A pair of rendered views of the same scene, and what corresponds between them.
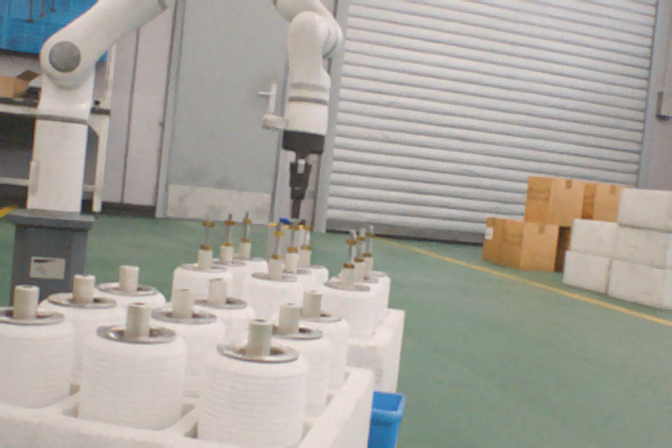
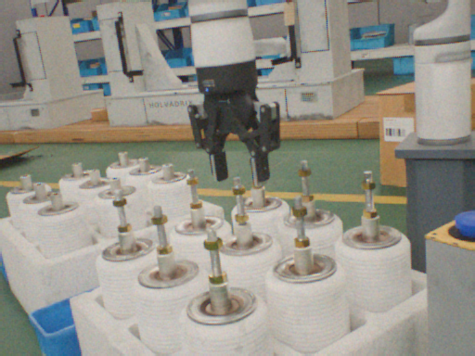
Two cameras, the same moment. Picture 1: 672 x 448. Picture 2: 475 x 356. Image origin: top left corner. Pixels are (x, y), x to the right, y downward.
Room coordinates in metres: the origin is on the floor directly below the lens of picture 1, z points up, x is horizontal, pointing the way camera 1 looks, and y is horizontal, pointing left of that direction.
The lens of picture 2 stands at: (1.89, -0.38, 0.52)
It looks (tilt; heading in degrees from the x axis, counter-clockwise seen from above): 15 degrees down; 137
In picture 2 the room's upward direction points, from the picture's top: 7 degrees counter-clockwise
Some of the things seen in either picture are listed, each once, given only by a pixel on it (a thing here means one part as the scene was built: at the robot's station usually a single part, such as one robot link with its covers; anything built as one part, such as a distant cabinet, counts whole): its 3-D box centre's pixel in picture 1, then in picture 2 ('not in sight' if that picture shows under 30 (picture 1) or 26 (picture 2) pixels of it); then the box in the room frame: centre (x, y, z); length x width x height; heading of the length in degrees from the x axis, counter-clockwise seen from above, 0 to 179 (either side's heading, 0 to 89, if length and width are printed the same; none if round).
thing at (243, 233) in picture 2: (290, 263); (244, 235); (1.40, 0.08, 0.26); 0.02 x 0.02 x 0.03
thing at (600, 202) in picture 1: (598, 206); not in sight; (5.33, -1.71, 0.45); 0.30 x 0.24 x 0.30; 14
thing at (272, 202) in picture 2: (204, 268); (259, 204); (1.30, 0.21, 0.25); 0.08 x 0.08 x 0.01
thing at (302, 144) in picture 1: (301, 156); (229, 95); (1.40, 0.08, 0.45); 0.08 x 0.08 x 0.09
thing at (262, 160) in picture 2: not in sight; (266, 161); (1.45, 0.08, 0.37); 0.03 x 0.01 x 0.05; 4
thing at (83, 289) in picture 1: (83, 290); (144, 165); (0.88, 0.27, 0.26); 0.02 x 0.02 x 0.03
